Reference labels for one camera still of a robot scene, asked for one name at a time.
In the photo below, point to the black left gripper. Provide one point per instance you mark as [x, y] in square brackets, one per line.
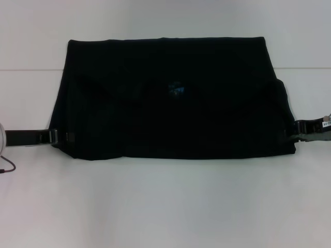
[22, 138]

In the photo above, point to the black shirt with FREE print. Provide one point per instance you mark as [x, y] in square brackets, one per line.
[165, 103]

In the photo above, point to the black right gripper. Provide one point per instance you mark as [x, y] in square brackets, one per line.
[323, 129]

